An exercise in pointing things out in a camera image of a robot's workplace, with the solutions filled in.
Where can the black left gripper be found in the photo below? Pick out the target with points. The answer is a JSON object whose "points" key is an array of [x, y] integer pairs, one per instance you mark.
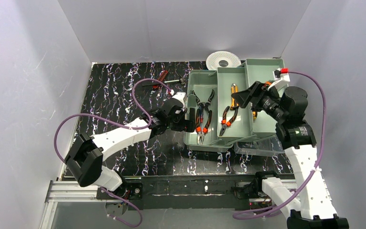
{"points": [[185, 123]]}

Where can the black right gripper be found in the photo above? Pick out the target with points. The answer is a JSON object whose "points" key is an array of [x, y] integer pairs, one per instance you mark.
{"points": [[259, 99]]}

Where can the black yellow handle screwdriver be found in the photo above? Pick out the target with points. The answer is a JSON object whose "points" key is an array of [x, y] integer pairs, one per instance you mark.
{"points": [[254, 113]]}

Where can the black hex key set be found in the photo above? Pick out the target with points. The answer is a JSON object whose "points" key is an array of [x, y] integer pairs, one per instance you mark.
{"points": [[267, 84]]}

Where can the orange black cutting pliers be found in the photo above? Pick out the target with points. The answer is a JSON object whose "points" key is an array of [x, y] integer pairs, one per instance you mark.
{"points": [[202, 128]]}

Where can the black handle pliers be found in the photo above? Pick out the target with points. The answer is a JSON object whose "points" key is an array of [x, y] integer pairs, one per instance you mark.
{"points": [[203, 100]]}

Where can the orange black needle-nose pliers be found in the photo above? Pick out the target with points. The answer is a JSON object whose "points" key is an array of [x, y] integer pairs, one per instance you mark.
{"points": [[227, 123]]}

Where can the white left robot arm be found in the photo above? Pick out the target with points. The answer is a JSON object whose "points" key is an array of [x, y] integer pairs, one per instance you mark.
{"points": [[87, 154]]}

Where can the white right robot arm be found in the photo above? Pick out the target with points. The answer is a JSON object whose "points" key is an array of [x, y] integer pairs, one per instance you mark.
{"points": [[310, 206]]}

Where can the white filament spool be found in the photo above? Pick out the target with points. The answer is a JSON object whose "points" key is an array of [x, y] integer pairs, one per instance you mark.
{"points": [[222, 59]]}

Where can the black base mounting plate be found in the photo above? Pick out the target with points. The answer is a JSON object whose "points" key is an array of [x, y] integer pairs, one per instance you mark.
{"points": [[184, 192]]}

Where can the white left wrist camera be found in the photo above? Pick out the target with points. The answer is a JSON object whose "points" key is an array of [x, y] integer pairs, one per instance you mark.
{"points": [[180, 96]]}

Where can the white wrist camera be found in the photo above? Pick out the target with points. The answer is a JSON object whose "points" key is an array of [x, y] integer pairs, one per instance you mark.
{"points": [[180, 96], [281, 79]]}

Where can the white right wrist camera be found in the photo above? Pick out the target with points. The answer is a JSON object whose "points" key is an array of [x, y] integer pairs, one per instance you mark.
{"points": [[281, 79]]}

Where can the red handle tool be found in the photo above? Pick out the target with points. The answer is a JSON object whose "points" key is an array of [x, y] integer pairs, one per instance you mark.
{"points": [[161, 78]]}

